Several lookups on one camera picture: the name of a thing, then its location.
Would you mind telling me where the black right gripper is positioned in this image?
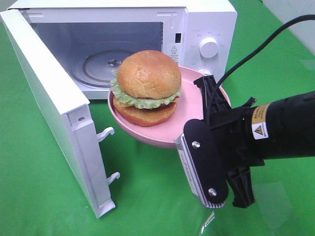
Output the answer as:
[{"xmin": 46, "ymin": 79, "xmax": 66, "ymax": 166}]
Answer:
[{"xmin": 193, "ymin": 75, "xmax": 266, "ymax": 208}]

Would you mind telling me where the pink round plate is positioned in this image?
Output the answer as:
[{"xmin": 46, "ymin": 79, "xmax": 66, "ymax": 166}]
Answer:
[{"xmin": 107, "ymin": 65, "xmax": 232, "ymax": 149}]

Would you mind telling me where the white microwave knob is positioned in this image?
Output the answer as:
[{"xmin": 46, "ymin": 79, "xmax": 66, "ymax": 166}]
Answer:
[
  {"xmin": 198, "ymin": 69, "xmax": 213, "ymax": 76},
  {"xmin": 199, "ymin": 37, "xmax": 219, "ymax": 58}
]

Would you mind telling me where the burger with lettuce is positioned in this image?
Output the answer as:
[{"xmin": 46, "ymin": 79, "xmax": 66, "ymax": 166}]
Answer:
[{"xmin": 111, "ymin": 50, "xmax": 182, "ymax": 126}]

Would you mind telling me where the white microwave door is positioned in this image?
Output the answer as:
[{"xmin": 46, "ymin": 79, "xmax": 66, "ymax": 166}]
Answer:
[{"xmin": 0, "ymin": 9, "xmax": 120, "ymax": 217}]

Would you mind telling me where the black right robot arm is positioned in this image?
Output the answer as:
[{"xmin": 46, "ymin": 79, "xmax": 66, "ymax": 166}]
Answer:
[{"xmin": 194, "ymin": 76, "xmax": 315, "ymax": 208}]

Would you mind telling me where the glass microwave turntable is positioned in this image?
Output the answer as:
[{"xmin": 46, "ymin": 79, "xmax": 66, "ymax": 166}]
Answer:
[{"xmin": 68, "ymin": 49, "xmax": 132, "ymax": 88}]

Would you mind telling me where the white microwave oven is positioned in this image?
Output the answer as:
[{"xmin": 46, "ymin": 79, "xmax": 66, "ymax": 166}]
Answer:
[{"xmin": 5, "ymin": 0, "xmax": 237, "ymax": 100}]

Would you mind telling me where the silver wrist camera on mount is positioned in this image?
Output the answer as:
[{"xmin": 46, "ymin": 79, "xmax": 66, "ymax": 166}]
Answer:
[{"xmin": 175, "ymin": 119, "xmax": 228, "ymax": 208}]

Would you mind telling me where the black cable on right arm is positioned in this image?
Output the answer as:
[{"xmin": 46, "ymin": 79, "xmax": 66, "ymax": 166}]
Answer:
[{"xmin": 206, "ymin": 14, "xmax": 315, "ymax": 118}]

